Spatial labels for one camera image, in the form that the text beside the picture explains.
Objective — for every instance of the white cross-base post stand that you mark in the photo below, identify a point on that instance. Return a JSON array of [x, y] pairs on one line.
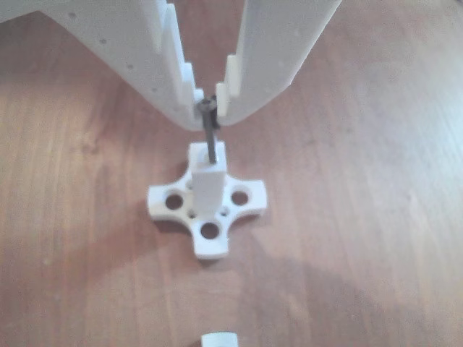
[[208, 188], [218, 339]]

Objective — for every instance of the silver metal screw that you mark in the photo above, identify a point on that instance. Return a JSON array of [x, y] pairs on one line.
[[210, 137]]

